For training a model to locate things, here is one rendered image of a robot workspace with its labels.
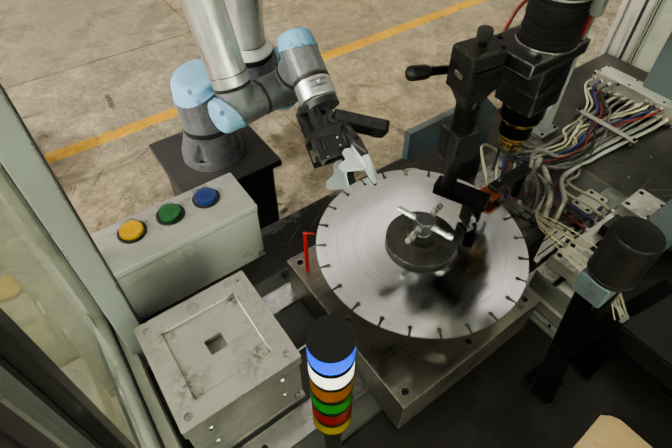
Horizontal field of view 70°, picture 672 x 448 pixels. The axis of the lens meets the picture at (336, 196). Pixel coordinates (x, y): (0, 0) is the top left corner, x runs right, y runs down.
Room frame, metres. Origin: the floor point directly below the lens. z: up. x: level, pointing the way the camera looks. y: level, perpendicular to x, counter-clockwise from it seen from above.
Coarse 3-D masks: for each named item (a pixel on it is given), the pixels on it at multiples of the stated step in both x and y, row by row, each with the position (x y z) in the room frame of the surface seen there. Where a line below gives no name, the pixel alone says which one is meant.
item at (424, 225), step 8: (400, 208) 0.50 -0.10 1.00; (440, 208) 0.50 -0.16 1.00; (408, 216) 0.48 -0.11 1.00; (416, 216) 0.48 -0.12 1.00; (424, 216) 0.48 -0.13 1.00; (432, 216) 0.48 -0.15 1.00; (416, 224) 0.47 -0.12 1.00; (424, 224) 0.46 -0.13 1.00; (432, 224) 0.46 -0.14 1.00; (416, 232) 0.45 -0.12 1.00; (424, 232) 0.46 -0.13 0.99; (432, 232) 0.46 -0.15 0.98; (440, 232) 0.45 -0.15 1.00; (448, 232) 0.45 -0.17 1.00; (408, 240) 0.43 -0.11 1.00
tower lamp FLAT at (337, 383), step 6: (354, 366) 0.20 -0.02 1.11; (312, 372) 0.19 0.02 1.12; (348, 372) 0.18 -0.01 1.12; (312, 378) 0.19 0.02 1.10; (318, 378) 0.18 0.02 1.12; (324, 378) 0.18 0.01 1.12; (330, 378) 0.18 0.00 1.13; (336, 378) 0.18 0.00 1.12; (342, 378) 0.18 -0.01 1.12; (348, 378) 0.18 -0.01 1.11; (318, 384) 0.18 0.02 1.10; (324, 384) 0.18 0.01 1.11; (330, 384) 0.18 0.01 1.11; (336, 384) 0.18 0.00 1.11; (342, 384) 0.18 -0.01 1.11; (330, 390) 0.18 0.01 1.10; (336, 390) 0.18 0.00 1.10
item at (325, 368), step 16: (320, 320) 0.22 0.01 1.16; (336, 320) 0.22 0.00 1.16; (320, 336) 0.20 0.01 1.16; (336, 336) 0.20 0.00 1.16; (352, 336) 0.20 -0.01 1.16; (320, 352) 0.19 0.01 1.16; (336, 352) 0.19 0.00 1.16; (352, 352) 0.19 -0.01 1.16; (320, 368) 0.18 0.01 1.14; (336, 368) 0.18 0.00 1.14
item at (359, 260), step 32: (352, 192) 0.58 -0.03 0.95; (384, 192) 0.58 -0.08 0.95; (416, 192) 0.58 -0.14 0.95; (320, 224) 0.51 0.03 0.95; (352, 224) 0.51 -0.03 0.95; (384, 224) 0.51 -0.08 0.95; (480, 224) 0.51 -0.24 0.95; (512, 224) 0.51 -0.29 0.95; (352, 256) 0.44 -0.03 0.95; (384, 256) 0.44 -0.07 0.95; (480, 256) 0.44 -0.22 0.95; (512, 256) 0.44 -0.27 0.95; (352, 288) 0.38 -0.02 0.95; (384, 288) 0.38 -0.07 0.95; (416, 288) 0.38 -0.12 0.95; (448, 288) 0.38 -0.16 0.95; (480, 288) 0.38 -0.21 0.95; (512, 288) 0.38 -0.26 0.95; (384, 320) 0.33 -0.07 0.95; (416, 320) 0.33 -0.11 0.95; (448, 320) 0.33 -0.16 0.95; (480, 320) 0.33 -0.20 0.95
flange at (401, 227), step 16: (400, 224) 0.50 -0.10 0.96; (448, 224) 0.50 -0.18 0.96; (400, 240) 0.46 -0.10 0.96; (416, 240) 0.45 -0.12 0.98; (432, 240) 0.45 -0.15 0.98; (448, 240) 0.46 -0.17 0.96; (400, 256) 0.43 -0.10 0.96; (416, 256) 0.43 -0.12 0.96; (432, 256) 0.43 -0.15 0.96; (448, 256) 0.43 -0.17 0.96
